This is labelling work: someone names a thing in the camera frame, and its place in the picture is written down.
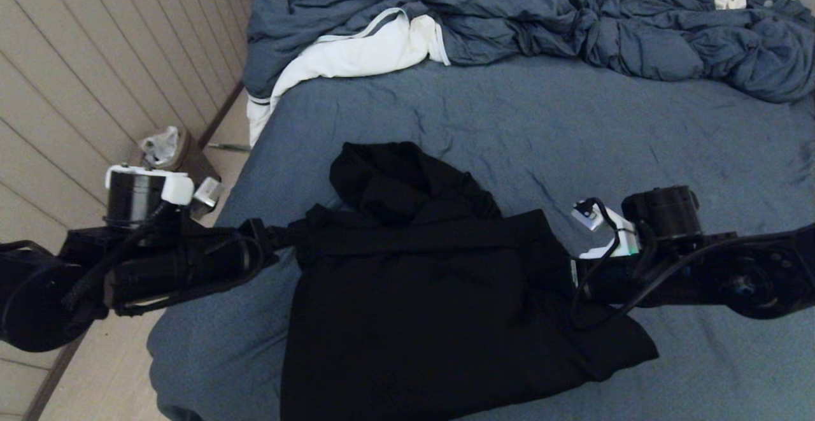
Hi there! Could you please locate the black hooded sweatshirt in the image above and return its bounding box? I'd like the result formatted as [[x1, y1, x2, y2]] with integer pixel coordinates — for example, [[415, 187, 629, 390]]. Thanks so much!
[[280, 141, 660, 421]]

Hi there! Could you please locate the brown trash bin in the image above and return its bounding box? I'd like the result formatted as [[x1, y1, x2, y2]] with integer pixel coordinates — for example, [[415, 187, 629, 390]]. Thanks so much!
[[131, 129, 222, 218]]

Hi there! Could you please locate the white plastic bin bag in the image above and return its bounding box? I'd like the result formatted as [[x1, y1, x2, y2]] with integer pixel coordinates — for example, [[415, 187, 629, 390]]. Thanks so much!
[[140, 125, 181, 168]]

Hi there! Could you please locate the blue bed sheet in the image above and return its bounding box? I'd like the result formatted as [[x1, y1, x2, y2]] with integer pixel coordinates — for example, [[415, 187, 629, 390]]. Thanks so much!
[[146, 55, 815, 421]]

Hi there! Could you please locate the white garment with dark stripe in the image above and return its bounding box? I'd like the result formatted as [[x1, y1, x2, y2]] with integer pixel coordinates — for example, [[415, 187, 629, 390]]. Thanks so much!
[[247, 7, 451, 146]]

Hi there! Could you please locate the crumpled blue duvet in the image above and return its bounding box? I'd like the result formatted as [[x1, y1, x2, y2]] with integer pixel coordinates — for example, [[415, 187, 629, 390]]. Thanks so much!
[[242, 0, 815, 104]]

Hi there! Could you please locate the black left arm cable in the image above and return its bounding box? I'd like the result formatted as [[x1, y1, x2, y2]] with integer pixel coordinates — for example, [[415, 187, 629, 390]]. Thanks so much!
[[0, 201, 265, 317]]

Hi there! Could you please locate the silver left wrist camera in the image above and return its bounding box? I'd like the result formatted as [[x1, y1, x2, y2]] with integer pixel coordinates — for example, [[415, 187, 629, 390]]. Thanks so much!
[[191, 178, 225, 208]]

